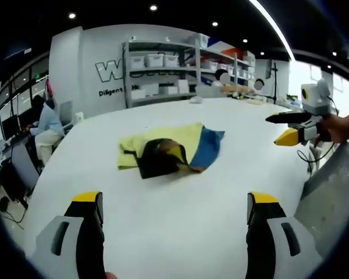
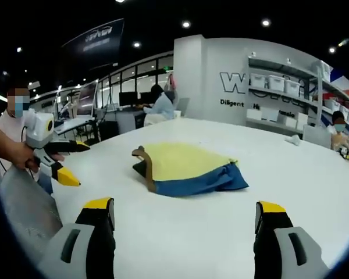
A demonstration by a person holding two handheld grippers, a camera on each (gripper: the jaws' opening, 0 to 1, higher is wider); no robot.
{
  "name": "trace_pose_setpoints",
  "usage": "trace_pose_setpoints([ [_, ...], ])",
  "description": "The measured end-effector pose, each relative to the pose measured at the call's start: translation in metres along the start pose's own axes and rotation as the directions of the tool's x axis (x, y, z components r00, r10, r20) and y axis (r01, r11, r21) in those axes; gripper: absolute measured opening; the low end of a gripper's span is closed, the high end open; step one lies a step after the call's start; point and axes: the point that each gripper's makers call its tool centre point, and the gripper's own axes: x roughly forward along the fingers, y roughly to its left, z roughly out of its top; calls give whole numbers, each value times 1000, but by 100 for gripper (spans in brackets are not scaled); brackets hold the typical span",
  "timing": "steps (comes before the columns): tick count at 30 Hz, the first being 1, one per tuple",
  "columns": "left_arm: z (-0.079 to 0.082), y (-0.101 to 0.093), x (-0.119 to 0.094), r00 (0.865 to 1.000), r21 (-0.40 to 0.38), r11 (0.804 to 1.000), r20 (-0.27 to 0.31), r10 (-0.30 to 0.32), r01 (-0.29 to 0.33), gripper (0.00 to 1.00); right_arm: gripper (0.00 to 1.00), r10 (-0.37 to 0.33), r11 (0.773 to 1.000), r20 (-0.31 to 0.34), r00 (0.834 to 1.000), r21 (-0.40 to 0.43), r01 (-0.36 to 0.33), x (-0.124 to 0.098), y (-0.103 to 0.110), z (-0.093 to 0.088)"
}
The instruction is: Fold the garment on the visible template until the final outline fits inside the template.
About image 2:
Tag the white side desk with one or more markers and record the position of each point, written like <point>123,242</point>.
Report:
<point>72,123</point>

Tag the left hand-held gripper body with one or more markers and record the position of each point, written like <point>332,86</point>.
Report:
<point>39,128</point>

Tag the black computer monitor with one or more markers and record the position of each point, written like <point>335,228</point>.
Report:
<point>146,98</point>
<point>128,99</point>

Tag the person's left hand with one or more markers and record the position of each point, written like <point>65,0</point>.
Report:
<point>23,158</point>

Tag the black box under desk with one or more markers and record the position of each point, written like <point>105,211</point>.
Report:
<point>109,130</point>

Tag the large tilted display screen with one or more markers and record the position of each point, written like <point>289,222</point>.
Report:
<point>85,98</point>

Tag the grey laptop lid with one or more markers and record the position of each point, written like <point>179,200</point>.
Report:
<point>317,136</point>

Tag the grey cloth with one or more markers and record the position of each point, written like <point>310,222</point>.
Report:
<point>29,203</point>

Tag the dark hanging banner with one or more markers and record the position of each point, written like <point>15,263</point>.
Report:
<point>96,43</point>

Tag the row of white storage bins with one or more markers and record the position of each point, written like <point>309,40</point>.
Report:
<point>279,82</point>

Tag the yellow and blue garment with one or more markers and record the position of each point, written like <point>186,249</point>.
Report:
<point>189,167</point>

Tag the crumpled white cloth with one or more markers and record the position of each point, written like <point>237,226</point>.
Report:
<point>293,140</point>

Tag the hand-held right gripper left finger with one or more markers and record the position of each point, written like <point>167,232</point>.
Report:
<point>75,247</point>

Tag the person's white shirt torso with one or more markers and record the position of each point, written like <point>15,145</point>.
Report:
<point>10,128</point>

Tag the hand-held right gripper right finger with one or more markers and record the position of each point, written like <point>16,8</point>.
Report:
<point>293,250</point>

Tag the round ceiling light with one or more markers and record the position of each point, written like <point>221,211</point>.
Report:
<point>136,44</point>
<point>265,22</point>
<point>332,50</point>
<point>186,24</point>

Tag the white shelf unit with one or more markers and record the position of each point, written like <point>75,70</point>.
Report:
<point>282,98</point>

